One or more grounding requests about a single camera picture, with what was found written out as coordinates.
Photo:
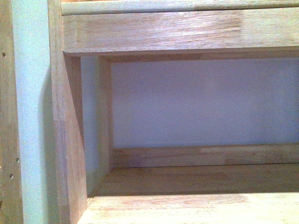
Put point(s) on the wooden shelf unit right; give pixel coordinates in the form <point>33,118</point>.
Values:
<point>176,112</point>

